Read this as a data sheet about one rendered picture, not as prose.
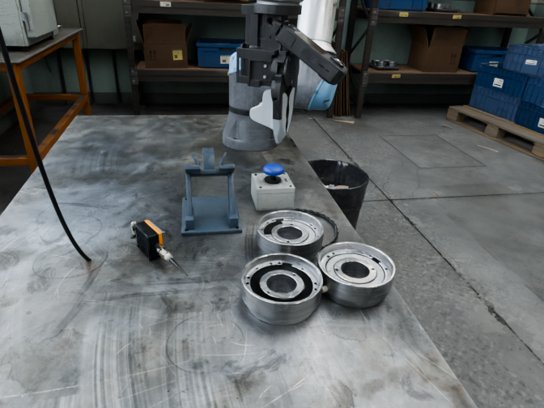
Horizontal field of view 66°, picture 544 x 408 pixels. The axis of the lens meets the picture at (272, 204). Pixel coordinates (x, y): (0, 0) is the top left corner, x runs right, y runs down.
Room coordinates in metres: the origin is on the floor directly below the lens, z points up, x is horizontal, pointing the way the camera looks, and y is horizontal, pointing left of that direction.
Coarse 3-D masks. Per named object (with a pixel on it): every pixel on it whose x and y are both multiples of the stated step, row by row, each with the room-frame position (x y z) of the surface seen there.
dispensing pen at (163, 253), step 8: (136, 224) 0.53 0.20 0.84; (144, 224) 0.54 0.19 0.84; (136, 232) 0.53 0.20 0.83; (144, 232) 0.51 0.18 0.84; (152, 232) 0.51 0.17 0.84; (136, 240) 0.53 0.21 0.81; (144, 240) 0.51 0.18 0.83; (152, 240) 0.50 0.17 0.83; (144, 248) 0.51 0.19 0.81; (152, 248) 0.50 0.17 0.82; (160, 248) 0.50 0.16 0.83; (152, 256) 0.50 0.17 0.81; (160, 256) 0.49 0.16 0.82; (168, 256) 0.48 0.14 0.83; (176, 264) 0.47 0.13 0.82; (184, 272) 0.45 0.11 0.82
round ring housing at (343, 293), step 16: (320, 256) 0.48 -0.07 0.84; (368, 256) 0.50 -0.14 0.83; (384, 256) 0.49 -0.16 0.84; (336, 272) 0.46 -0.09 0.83; (352, 272) 0.49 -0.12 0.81; (368, 272) 0.47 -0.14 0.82; (384, 272) 0.47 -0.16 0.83; (336, 288) 0.43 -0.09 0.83; (352, 288) 0.42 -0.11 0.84; (368, 288) 0.42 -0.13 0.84; (384, 288) 0.43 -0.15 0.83; (352, 304) 0.42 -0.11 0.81; (368, 304) 0.43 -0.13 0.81
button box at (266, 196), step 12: (252, 180) 0.73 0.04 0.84; (264, 180) 0.71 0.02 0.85; (276, 180) 0.71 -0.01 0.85; (288, 180) 0.72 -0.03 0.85; (252, 192) 0.73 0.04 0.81; (264, 192) 0.67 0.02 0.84; (276, 192) 0.68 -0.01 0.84; (288, 192) 0.68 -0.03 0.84; (264, 204) 0.67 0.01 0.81; (276, 204) 0.68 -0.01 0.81; (288, 204) 0.68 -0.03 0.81
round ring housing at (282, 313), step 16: (272, 256) 0.48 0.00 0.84; (288, 256) 0.48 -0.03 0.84; (272, 272) 0.45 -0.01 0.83; (288, 272) 0.45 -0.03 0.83; (320, 272) 0.44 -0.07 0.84; (272, 288) 0.45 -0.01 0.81; (288, 288) 0.45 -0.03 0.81; (320, 288) 0.41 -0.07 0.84; (256, 304) 0.39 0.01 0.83; (272, 304) 0.38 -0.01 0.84; (288, 304) 0.38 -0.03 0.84; (304, 304) 0.39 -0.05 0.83; (272, 320) 0.39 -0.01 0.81; (288, 320) 0.38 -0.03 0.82
